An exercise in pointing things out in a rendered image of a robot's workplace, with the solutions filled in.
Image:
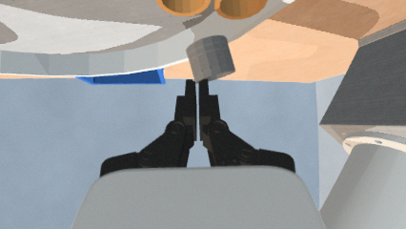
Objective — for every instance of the bronze bushing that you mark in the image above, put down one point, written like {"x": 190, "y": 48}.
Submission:
{"x": 183, "y": 7}
{"x": 238, "y": 9}

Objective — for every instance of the blue crate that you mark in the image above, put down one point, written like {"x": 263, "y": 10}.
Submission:
{"x": 148, "y": 77}

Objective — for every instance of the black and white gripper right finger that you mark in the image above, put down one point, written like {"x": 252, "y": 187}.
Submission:
{"x": 224, "y": 147}

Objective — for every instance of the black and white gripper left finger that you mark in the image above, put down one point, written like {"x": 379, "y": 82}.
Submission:
{"x": 170, "y": 150}

